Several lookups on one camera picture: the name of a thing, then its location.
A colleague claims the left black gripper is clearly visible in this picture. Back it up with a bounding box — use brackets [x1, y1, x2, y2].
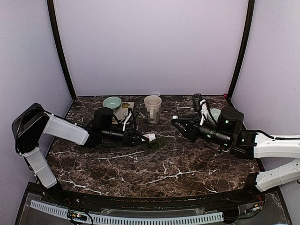
[101, 126, 149, 148]

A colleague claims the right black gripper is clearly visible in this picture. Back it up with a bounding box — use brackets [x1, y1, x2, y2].
[172, 113, 232, 148]

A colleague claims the small white pill bottle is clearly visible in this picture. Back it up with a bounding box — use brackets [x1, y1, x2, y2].
[143, 133, 156, 142]

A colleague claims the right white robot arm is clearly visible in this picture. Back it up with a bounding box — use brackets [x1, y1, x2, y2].
[172, 106, 300, 203]

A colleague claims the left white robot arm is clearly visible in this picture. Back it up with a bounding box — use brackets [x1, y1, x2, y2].
[11, 103, 156, 204]

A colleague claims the floral square plate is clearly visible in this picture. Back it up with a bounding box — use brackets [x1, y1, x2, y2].
[112, 102, 135, 124]

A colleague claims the right light green bowl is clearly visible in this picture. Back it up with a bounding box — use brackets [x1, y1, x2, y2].
[208, 108, 221, 124]

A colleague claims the light green bowl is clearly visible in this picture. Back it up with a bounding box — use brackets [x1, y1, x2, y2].
[208, 108, 221, 124]
[102, 97, 122, 112]

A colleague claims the cream coral pattern mug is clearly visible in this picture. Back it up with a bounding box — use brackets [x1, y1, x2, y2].
[144, 95, 162, 124]

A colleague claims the left light green bowl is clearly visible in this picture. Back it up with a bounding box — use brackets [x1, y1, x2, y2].
[102, 97, 122, 112]

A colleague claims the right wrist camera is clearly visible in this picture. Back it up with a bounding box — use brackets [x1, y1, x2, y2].
[192, 93, 210, 126]

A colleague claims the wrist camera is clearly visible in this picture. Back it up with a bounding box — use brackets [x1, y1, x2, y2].
[192, 93, 210, 126]
[122, 107, 137, 132]

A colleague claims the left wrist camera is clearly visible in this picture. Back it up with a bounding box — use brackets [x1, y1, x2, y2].
[122, 107, 137, 132]

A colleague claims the black front table rail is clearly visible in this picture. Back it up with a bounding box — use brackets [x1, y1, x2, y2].
[43, 189, 265, 211]

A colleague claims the white slotted cable duct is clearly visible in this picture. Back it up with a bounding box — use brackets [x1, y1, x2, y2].
[29, 200, 224, 225]

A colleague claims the right black frame post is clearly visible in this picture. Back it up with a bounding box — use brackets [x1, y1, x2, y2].
[226, 0, 255, 102]

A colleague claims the black frame post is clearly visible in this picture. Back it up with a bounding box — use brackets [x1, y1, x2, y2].
[47, 0, 77, 101]
[226, 0, 255, 102]

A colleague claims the left black frame post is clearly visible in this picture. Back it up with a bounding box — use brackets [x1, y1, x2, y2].
[47, 0, 77, 101]

